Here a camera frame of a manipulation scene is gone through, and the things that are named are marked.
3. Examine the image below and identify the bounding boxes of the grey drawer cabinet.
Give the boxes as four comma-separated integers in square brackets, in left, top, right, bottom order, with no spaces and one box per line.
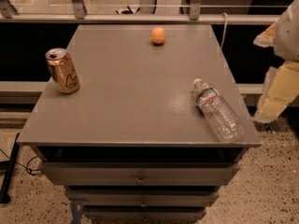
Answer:
[18,25,260,222]

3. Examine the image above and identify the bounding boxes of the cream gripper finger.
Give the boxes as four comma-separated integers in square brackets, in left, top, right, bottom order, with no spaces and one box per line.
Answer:
[253,61,299,123]
[253,21,278,48]

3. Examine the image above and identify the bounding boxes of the orange ball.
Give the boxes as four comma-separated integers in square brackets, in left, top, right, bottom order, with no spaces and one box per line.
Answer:
[150,27,165,45]

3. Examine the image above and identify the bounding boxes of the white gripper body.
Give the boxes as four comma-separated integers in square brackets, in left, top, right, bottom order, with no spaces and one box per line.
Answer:
[274,0,299,62]

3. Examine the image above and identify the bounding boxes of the clear plastic water bottle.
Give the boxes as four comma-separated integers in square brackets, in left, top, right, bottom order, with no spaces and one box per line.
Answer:
[193,78,245,143]

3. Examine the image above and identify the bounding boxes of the white hanging cable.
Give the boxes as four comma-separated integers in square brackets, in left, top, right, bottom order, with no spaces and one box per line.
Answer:
[220,11,229,49]

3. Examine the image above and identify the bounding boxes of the grey metal railing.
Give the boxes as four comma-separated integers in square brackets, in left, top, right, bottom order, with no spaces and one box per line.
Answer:
[0,0,278,25]

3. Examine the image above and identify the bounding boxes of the orange soda can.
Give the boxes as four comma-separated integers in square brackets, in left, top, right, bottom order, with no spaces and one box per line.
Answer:
[45,48,80,94]

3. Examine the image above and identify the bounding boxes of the black metal stand leg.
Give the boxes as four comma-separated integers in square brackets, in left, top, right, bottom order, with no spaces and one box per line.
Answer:
[0,133,20,204]

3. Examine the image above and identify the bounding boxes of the black floor cable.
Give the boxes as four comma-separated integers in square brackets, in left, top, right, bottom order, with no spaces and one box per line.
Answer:
[0,147,42,175]

